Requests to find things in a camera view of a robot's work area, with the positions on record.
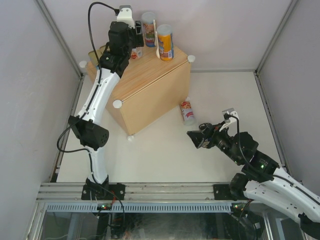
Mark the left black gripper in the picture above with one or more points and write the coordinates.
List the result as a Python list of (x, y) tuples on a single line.
[(137, 34)]

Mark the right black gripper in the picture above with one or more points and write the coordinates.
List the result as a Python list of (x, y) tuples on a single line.
[(213, 132)]

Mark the red white can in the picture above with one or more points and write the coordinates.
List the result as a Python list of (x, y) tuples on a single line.
[(187, 113), (137, 53)]

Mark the orange yellow cylindrical can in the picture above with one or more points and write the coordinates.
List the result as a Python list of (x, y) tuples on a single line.
[(148, 28)]

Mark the blue vegetable cylindrical can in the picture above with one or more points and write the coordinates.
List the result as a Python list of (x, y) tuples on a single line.
[(165, 42)]

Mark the gold rectangular tin can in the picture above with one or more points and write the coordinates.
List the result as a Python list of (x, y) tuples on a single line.
[(104, 48)]

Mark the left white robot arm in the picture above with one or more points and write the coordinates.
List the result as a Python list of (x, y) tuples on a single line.
[(86, 126)]

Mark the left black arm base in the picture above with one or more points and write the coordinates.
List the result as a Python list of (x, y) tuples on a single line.
[(94, 192)]

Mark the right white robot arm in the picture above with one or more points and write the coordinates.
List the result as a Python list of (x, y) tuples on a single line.
[(261, 178)]

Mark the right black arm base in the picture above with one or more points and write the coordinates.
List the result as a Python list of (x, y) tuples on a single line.
[(222, 192)]

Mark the wooden cube counter box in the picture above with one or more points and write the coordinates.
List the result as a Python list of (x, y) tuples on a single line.
[(148, 89)]

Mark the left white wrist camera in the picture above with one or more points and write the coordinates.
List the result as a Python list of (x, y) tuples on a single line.
[(125, 15)]

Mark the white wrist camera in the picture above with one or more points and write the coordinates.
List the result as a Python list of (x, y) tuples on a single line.
[(230, 117), (125, 15)]

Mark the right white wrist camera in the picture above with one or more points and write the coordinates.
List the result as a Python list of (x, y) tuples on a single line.
[(230, 117)]

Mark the blue slotted cable duct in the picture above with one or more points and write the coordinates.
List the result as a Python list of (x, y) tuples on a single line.
[(174, 207)]

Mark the aluminium rail frame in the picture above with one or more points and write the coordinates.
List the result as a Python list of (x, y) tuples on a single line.
[(139, 192)]

